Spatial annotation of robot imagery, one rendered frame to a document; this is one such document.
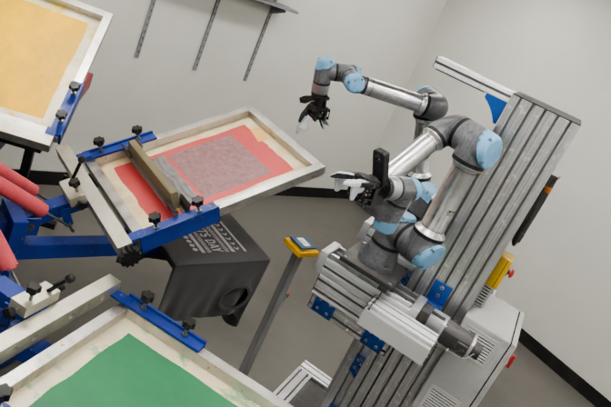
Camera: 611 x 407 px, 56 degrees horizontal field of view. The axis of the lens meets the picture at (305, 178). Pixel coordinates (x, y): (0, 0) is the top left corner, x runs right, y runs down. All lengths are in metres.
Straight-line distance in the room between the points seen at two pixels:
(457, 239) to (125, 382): 1.27
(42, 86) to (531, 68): 4.05
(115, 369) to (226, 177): 0.89
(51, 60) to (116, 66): 1.52
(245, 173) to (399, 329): 0.85
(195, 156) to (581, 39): 3.72
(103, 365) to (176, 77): 3.06
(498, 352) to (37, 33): 2.37
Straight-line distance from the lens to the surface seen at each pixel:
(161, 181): 2.17
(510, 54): 5.61
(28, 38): 2.92
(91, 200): 2.18
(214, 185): 2.29
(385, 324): 2.11
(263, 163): 2.39
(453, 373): 2.42
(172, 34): 4.41
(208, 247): 2.48
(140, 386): 1.78
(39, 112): 2.67
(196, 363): 1.90
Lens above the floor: 2.17
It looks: 20 degrees down
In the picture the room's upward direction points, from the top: 24 degrees clockwise
